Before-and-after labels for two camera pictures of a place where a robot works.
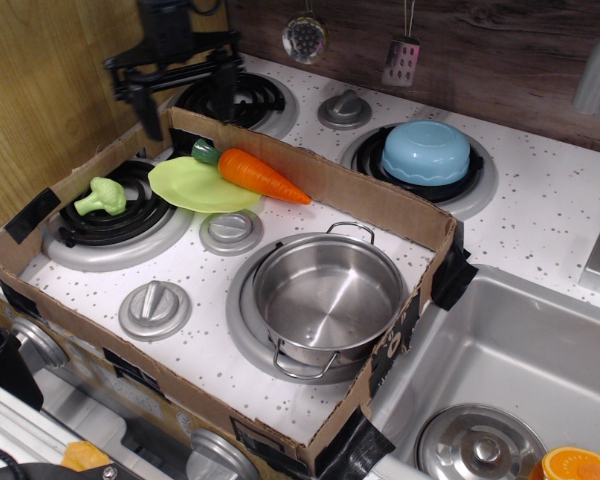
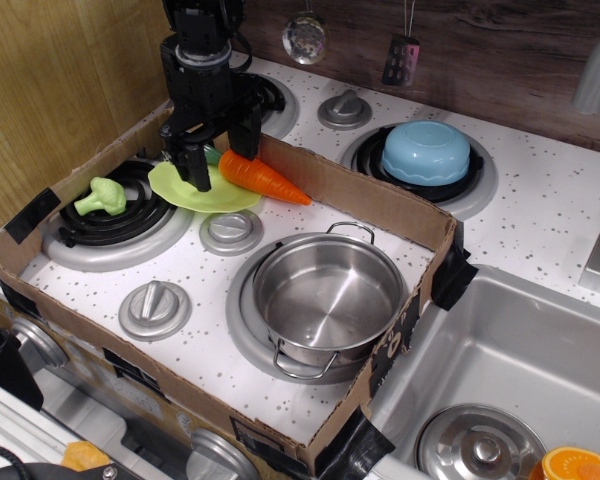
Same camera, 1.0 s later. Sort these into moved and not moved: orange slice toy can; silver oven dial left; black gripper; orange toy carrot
Moved: black gripper
Not moved: orange slice toy can; orange toy carrot; silver oven dial left
